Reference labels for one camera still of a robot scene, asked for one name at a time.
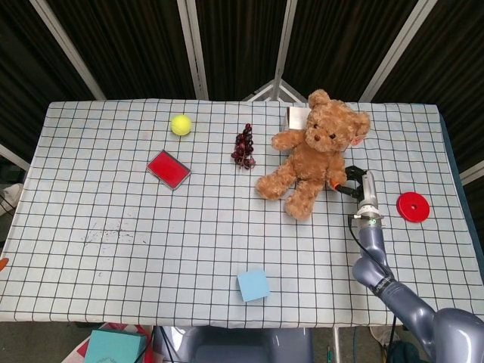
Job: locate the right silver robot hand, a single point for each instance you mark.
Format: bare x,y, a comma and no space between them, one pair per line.
368,189

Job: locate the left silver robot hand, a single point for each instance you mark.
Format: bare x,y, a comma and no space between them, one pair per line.
3,263

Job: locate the brown teddy bear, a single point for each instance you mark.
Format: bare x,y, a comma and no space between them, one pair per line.
310,159

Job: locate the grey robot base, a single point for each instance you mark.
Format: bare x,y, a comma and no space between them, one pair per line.
249,346

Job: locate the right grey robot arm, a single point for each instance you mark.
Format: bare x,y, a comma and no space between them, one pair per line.
382,272

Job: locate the red disc with hole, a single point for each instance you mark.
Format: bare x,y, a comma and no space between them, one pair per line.
413,206

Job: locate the white cardboard box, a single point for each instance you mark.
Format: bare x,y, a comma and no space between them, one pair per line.
296,117

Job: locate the dark red grape bunch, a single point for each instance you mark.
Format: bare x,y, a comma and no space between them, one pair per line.
244,145

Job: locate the teal box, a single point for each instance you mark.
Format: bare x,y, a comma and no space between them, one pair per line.
113,346

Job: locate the grey white shoe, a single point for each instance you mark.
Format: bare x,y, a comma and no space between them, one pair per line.
378,332

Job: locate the light blue cube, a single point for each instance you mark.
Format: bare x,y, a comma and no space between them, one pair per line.
253,286

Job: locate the white checkered tablecloth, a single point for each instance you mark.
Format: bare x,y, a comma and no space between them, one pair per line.
151,234

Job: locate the white table leg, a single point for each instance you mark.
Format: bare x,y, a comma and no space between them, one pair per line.
335,344

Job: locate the dark teal bag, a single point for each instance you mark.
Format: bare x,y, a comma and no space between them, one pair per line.
402,353

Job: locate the red rectangular tin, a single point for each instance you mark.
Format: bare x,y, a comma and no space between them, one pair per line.
169,169

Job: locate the yellow tennis ball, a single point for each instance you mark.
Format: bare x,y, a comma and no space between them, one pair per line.
181,125

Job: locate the black folding partition screen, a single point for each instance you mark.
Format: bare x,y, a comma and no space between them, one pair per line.
132,45

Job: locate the white metal stand frame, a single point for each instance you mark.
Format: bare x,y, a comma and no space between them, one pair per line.
274,90

